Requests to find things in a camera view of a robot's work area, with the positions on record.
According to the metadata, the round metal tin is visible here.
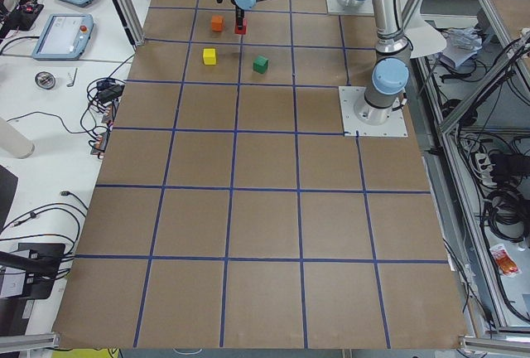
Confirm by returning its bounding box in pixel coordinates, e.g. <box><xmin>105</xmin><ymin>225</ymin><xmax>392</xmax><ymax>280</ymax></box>
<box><xmin>34</xmin><ymin>71</ymin><xmax>56</xmax><ymax>90</ymax></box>

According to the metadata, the green wooden block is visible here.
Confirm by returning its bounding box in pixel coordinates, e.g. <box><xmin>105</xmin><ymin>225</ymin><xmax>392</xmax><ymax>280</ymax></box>
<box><xmin>253</xmin><ymin>55</ymin><xmax>269</xmax><ymax>75</ymax></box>

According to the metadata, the orange wooden block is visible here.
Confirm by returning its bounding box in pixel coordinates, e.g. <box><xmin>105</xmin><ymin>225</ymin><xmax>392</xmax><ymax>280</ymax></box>
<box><xmin>210</xmin><ymin>15</ymin><xmax>224</xmax><ymax>32</ymax></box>

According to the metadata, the orange snack packet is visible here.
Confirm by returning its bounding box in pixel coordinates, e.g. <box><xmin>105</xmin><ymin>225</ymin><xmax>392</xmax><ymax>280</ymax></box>
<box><xmin>489</xmin><ymin>244</ymin><xmax>520</xmax><ymax>277</ymax></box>

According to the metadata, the hex key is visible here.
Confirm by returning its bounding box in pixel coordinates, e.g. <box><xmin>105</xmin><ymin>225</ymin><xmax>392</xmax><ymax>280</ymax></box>
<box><xmin>66</xmin><ymin>68</ymin><xmax>78</xmax><ymax>88</ymax></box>

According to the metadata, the red wooden block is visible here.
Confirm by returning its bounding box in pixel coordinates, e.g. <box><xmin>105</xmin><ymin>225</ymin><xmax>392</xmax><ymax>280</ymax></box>
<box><xmin>234</xmin><ymin>18</ymin><xmax>248</xmax><ymax>36</ymax></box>

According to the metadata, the near teach pendant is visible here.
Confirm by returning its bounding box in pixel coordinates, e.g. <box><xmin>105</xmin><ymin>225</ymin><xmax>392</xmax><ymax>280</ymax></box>
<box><xmin>31</xmin><ymin>13</ymin><xmax>94</xmax><ymax>60</ymax></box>

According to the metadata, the yellow wooden block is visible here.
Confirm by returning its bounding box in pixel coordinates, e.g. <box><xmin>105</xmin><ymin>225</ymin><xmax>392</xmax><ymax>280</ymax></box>
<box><xmin>202</xmin><ymin>47</ymin><xmax>217</xmax><ymax>65</ymax></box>

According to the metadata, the white power strip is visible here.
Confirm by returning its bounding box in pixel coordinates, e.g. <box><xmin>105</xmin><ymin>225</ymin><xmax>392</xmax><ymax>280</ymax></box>
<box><xmin>475</xmin><ymin>152</ymin><xmax>497</xmax><ymax>188</ymax></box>

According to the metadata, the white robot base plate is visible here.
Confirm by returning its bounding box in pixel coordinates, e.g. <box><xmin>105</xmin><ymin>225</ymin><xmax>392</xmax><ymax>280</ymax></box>
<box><xmin>339</xmin><ymin>86</ymin><xmax>408</xmax><ymax>138</ymax></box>

